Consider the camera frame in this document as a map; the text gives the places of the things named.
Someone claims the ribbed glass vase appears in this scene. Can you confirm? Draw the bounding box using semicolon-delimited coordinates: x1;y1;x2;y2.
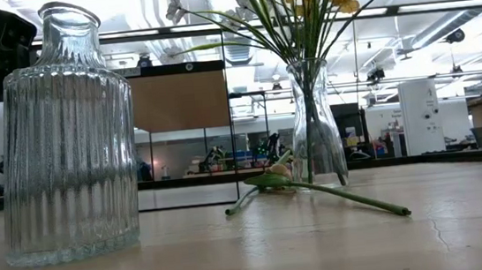
0;0;148;270

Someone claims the white artificial flower spray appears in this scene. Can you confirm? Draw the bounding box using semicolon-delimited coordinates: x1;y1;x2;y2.
152;0;306;79

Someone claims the slim clear glass vase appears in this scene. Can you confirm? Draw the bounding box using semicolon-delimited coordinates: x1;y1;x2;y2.
282;56;351;191

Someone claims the black hanging fixture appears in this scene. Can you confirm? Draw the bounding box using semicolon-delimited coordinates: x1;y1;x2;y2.
365;66;387;85
135;52;154;70
444;27;467;45

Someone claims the black computer monitor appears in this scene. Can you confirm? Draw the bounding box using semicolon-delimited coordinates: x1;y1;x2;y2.
329;101;365;141

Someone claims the white column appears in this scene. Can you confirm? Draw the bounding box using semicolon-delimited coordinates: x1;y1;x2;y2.
396;76;446;157

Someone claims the black table rim rail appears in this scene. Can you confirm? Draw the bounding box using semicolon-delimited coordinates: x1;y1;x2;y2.
0;146;482;216

